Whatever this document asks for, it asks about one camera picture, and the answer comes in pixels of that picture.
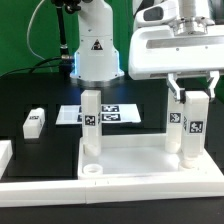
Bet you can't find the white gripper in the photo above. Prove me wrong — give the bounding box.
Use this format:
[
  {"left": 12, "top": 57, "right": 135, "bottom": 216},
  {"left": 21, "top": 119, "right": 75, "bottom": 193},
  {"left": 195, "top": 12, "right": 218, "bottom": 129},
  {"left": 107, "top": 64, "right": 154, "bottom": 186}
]
[{"left": 128, "top": 25, "right": 224, "bottom": 103}]

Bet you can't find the white desk top tray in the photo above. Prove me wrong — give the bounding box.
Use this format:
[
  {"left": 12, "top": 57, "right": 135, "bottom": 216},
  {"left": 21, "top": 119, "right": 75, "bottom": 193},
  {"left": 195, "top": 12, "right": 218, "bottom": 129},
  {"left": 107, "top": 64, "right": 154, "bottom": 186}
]
[{"left": 77, "top": 134, "right": 224, "bottom": 184}]

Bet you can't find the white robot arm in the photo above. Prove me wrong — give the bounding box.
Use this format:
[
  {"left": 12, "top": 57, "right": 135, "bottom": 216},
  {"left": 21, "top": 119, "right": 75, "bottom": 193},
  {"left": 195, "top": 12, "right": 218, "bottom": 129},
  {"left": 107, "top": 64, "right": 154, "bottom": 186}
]
[{"left": 71, "top": 0, "right": 224, "bottom": 101}]

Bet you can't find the white marker sheet with tags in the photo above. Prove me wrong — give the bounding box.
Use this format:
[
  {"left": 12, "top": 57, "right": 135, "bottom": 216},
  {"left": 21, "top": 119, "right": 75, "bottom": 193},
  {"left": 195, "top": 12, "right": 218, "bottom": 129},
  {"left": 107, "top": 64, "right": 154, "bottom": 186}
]
[{"left": 56, "top": 104, "right": 141, "bottom": 125}]

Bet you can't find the white L-shaped fence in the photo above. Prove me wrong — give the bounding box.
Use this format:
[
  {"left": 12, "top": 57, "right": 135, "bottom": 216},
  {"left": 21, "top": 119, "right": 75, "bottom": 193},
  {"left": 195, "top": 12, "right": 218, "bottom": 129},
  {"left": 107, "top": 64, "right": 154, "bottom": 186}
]
[{"left": 0, "top": 178, "right": 224, "bottom": 207}]

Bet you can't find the white block left edge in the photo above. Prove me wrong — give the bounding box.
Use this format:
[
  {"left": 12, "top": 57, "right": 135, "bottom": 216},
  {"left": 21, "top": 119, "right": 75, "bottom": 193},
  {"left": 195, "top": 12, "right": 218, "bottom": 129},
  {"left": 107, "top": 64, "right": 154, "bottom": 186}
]
[{"left": 0, "top": 140, "right": 13, "bottom": 178}]

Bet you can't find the black camera stand pole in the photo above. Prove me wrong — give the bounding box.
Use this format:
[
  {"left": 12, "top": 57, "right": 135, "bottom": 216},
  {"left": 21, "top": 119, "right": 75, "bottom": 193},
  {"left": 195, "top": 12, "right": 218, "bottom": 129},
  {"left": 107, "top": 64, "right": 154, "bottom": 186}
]
[{"left": 51, "top": 0, "right": 81, "bottom": 78}]

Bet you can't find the black cable on table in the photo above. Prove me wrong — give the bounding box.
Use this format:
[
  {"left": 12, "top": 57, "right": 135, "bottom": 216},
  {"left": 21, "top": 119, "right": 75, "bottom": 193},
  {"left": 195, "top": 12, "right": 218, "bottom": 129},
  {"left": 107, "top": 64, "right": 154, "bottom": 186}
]
[{"left": 0, "top": 57, "right": 63, "bottom": 77}]

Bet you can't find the grey cable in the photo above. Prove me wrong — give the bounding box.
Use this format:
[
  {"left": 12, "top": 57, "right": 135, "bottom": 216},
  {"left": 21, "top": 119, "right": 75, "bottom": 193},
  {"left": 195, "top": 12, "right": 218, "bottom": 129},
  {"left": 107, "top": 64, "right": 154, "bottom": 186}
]
[{"left": 25, "top": 0, "right": 53, "bottom": 73}]

